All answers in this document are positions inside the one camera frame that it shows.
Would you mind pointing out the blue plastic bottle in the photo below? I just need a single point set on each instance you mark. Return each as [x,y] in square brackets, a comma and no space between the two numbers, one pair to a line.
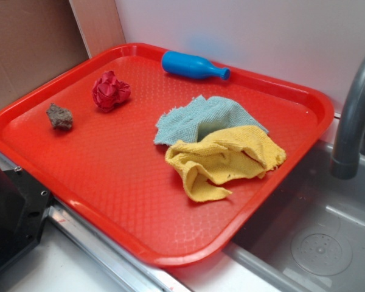
[192,66]

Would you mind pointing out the crumpled red cloth ball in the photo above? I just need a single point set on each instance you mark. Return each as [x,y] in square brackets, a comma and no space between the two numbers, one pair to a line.
[108,91]

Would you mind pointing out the brown rock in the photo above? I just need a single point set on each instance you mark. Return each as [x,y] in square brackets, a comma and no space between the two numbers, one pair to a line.
[60,118]

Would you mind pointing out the grey faucet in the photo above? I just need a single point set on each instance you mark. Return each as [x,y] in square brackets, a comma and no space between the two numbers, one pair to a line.
[350,136]

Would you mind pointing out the yellow cloth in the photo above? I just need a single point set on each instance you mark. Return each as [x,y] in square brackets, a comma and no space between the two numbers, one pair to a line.
[243,152]

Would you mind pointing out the red plastic tray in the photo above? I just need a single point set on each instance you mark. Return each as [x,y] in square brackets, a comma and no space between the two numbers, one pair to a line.
[109,171]

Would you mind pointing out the metal counter edge rail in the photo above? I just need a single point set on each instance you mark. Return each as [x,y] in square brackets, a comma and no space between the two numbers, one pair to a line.
[74,256]

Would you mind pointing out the light blue cloth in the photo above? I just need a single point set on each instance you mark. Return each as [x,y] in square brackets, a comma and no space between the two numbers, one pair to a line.
[193,122]

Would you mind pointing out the brown cardboard panel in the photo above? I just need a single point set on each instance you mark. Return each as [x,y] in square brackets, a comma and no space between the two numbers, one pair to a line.
[39,40]

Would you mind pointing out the grey sink basin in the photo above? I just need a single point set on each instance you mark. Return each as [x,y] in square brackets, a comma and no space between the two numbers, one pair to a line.
[309,234]

